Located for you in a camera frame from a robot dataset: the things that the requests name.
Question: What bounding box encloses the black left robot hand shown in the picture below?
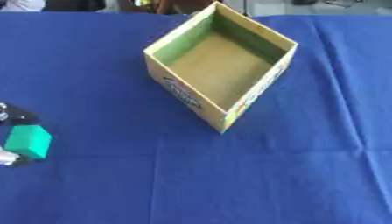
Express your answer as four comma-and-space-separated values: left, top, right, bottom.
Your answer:
0, 101, 43, 168

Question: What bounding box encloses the green block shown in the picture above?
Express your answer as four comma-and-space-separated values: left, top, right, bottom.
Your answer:
3, 124, 54, 160

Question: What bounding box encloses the tan cardboard box green inside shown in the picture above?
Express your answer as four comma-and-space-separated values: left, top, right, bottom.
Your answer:
142, 1, 300, 135

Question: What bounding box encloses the person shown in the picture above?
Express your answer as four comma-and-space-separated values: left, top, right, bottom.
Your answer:
0, 0, 222, 16

